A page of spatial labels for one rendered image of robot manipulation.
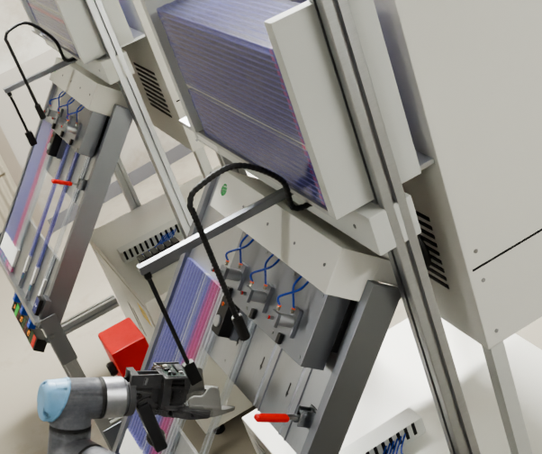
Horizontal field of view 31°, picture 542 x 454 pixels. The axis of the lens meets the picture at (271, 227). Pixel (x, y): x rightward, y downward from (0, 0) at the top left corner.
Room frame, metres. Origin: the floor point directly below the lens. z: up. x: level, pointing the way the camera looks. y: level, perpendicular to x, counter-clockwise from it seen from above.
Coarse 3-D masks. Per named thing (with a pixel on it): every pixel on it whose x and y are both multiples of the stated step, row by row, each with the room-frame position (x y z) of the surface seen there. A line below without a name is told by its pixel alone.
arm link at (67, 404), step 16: (48, 384) 1.45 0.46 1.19; (64, 384) 1.45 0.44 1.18; (80, 384) 1.46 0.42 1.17; (96, 384) 1.47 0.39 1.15; (48, 400) 1.43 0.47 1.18; (64, 400) 1.43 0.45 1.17; (80, 400) 1.44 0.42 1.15; (96, 400) 1.44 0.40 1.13; (48, 416) 1.42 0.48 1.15; (64, 416) 1.42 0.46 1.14; (80, 416) 1.43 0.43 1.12; (96, 416) 1.44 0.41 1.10
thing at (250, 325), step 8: (248, 320) 1.57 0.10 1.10; (248, 328) 1.56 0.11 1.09; (240, 344) 1.56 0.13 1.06; (240, 352) 1.55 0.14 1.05; (240, 360) 1.55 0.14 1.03; (232, 368) 1.55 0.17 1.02; (232, 376) 1.54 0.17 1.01; (232, 384) 1.54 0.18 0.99; (224, 392) 1.54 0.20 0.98; (224, 400) 1.53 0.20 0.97; (216, 416) 1.52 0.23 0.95; (216, 424) 1.52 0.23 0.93; (208, 432) 1.52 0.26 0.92; (208, 440) 1.51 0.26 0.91; (208, 448) 1.51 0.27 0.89
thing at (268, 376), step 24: (216, 216) 1.88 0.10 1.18; (216, 240) 1.84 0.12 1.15; (216, 336) 1.67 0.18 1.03; (264, 336) 1.52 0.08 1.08; (216, 360) 1.63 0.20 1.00; (264, 360) 1.49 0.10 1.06; (288, 360) 1.42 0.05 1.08; (240, 384) 1.52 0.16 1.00; (264, 384) 1.45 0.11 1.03; (288, 384) 1.39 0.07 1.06; (312, 384) 1.33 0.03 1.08; (264, 408) 1.42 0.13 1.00; (288, 408) 1.36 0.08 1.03; (288, 432) 1.33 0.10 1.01
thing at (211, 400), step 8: (208, 392) 1.49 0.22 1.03; (216, 392) 1.49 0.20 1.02; (192, 400) 1.49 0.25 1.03; (200, 400) 1.49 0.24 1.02; (208, 400) 1.49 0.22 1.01; (216, 400) 1.49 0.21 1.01; (192, 408) 1.48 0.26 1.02; (200, 408) 1.48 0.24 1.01; (208, 408) 1.48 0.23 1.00; (216, 408) 1.48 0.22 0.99; (224, 408) 1.49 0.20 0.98; (232, 408) 1.49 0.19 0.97
